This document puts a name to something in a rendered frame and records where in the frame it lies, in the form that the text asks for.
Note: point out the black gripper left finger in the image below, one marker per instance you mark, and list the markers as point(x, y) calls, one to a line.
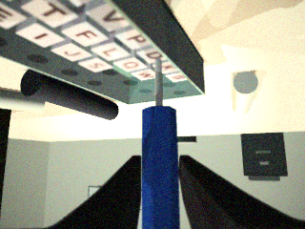
point(115, 205)

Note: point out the blue stylus with grey tip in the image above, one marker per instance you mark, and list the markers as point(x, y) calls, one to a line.
point(160, 177)

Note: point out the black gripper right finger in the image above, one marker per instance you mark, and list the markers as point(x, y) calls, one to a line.
point(212, 202)

